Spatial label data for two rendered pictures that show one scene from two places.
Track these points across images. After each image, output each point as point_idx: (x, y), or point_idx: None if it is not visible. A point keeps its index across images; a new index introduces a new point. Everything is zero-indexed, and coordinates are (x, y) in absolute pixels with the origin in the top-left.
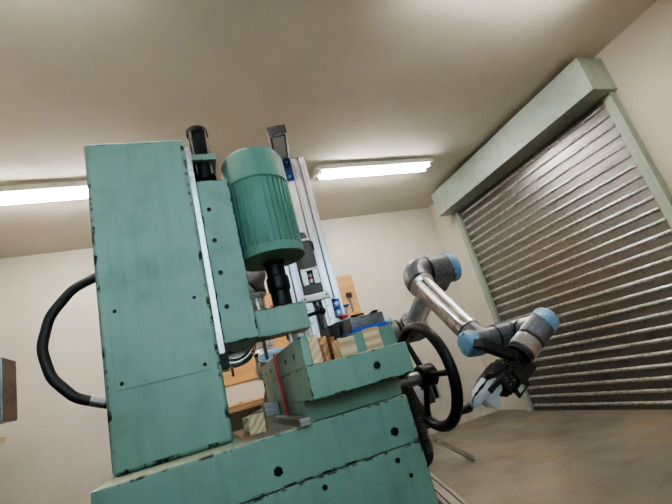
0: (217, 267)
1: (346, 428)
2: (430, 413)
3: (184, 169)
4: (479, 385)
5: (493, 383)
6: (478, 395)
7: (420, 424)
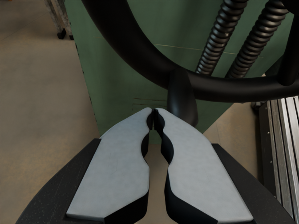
0: None
1: None
2: (282, 82)
3: None
4: (186, 156)
5: (73, 168)
6: (133, 115)
7: (209, 36)
